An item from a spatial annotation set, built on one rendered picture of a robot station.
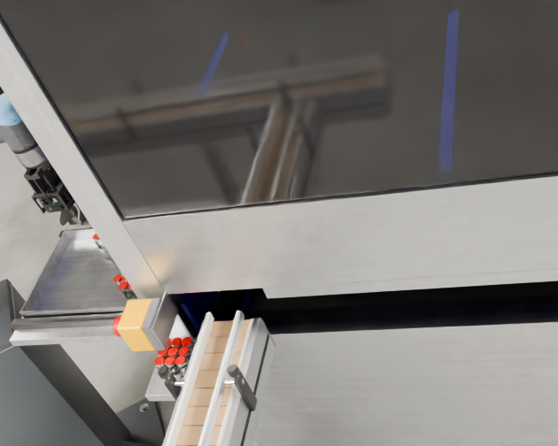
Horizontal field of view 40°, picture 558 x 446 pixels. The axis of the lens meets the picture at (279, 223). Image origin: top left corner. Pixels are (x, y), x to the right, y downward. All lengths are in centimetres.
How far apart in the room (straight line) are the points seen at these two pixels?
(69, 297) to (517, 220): 105
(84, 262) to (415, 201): 96
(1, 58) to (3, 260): 257
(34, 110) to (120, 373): 175
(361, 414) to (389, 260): 49
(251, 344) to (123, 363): 151
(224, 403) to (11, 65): 66
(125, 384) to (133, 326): 140
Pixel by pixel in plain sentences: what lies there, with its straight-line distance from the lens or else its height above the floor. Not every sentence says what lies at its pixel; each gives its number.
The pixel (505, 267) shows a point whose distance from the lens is 130.
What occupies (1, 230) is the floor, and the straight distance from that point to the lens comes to 394.
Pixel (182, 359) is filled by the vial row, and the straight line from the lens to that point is 149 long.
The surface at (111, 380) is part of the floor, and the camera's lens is 289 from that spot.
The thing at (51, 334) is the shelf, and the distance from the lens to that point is 178.
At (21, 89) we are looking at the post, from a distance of 125.
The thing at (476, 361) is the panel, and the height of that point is 77.
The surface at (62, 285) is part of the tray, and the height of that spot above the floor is 88.
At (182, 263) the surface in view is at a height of 110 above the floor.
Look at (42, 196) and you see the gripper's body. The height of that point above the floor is 112.
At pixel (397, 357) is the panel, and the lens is 151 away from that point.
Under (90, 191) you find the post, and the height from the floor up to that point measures 129.
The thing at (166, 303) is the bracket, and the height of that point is 101.
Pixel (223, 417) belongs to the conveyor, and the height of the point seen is 93.
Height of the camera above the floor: 198
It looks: 40 degrees down
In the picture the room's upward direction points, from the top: 23 degrees counter-clockwise
